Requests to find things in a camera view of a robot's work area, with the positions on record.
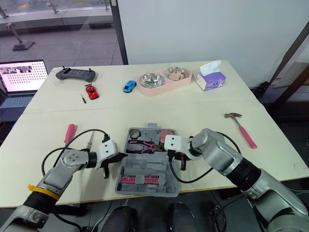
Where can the laptop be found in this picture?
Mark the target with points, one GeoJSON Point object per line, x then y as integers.
{"type": "Point", "coordinates": [19, 79]}

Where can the red toy car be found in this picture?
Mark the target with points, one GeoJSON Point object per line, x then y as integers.
{"type": "Point", "coordinates": [92, 91]}

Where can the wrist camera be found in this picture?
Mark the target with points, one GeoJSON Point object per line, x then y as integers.
{"type": "Point", "coordinates": [107, 149]}
{"type": "Point", "coordinates": [175, 142]}

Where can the pink double bowl stand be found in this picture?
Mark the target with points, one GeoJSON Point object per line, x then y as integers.
{"type": "Point", "coordinates": [157, 90]}

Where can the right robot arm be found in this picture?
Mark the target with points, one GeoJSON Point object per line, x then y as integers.
{"type": "Point", "coordinates": [241, 169]}

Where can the grey tool case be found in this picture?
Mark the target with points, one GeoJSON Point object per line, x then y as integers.
{"type": "Point", "coordinates": [147, 169]}

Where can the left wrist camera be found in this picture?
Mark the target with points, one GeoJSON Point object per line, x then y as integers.
{"type": "Point", "coordinates": [107, 149]}

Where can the black tape roll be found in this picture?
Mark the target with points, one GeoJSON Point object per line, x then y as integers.
{"type": "Point", "coordinates": [130, 134]}

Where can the pink tape measure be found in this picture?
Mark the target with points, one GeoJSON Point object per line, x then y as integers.
{"type": "Point", "coordinates": [166, 133]}

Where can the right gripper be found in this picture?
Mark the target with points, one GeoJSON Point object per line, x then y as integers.
{"type": "Point", "coordinates": [177, 155]}

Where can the grey handheld controller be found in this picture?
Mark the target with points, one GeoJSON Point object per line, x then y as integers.
{"type": "Point", "coordinates": [77, 74]}

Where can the pink blocks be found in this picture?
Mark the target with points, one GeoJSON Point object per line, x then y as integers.
{"type": "Point", "coordinates": [177, 76]}

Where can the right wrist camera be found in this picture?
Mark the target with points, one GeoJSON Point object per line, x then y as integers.
{"type": "Point", "coordinates": [175, 142]}

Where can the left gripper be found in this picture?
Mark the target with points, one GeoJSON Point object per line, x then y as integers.
{"type": "Point", "coordinates": [111, 160]}

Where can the purple tissue box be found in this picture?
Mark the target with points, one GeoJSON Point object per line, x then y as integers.
{"type": "Point", "coordinates": [212, 82]}

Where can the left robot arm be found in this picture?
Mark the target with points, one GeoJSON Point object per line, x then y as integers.
{"type": "Point", "coordinates": [58, 174]}

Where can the pink bit holder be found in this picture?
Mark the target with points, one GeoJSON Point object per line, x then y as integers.
{"type": "Point", "coordinates": [152, 180]}
{"type": "Point", "coordinates": [127, 180]}

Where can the robot body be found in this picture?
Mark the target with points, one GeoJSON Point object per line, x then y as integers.
{"type": "Point", "coordinates": [149, 217]}

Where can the blue toy car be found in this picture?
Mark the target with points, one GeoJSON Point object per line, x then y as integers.
{"type": "Point", "coordinates": [129, 86]}

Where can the steel bowl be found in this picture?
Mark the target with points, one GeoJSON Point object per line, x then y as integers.
{"type": "Point", "coordinates": [150, 79]}
{"type": "Point", "coordinates": [172, 70]}

